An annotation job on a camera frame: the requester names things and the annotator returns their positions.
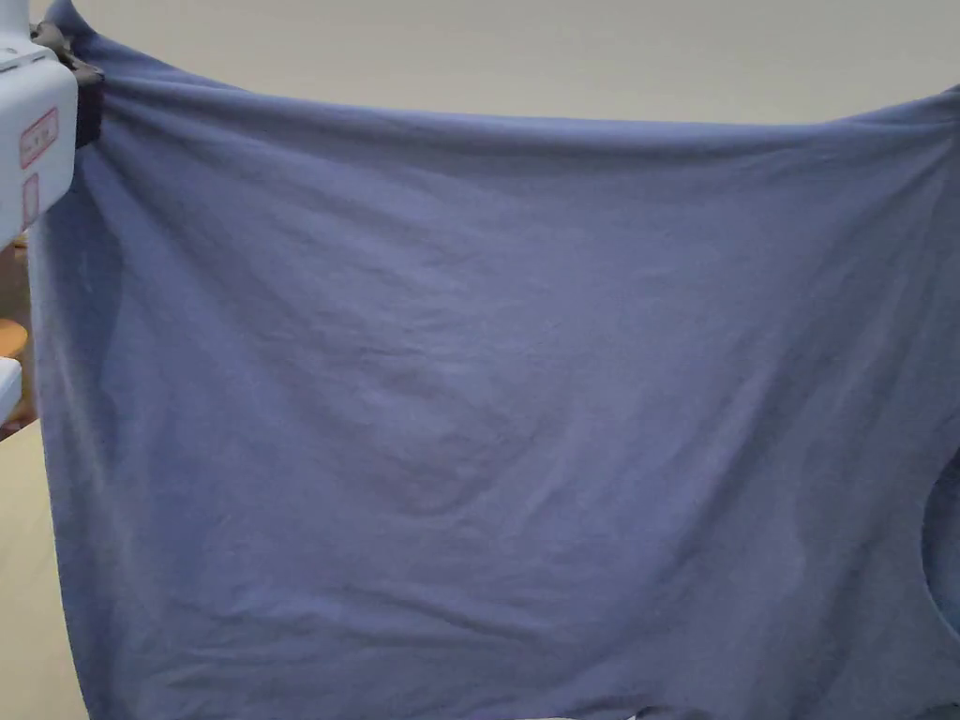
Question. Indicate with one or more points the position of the dark blue shirt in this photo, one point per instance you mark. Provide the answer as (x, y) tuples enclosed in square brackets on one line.
[(495, 390)]

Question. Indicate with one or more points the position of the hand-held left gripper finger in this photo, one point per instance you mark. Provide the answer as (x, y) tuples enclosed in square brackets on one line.
[(75, 66)]

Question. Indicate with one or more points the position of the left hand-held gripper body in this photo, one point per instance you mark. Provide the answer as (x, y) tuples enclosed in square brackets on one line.
[(37, 127)]

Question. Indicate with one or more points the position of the bed with beige sheet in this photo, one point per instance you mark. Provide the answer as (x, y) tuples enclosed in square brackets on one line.
[(30, 570)]

